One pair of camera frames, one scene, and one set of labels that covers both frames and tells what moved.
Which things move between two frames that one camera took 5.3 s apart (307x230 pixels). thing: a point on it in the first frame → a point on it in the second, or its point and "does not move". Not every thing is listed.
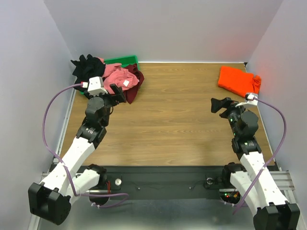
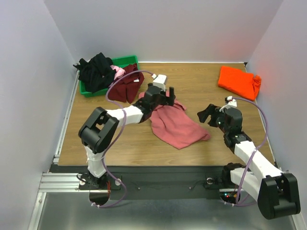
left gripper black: x=115 y=99 → x=167 y=100
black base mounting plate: x=166 y=182 does not move
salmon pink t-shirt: x=113 y=74 → x=174 y=124
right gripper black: x=227 y=109 → x=213 y=115
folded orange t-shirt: x=241 y=82 does not move
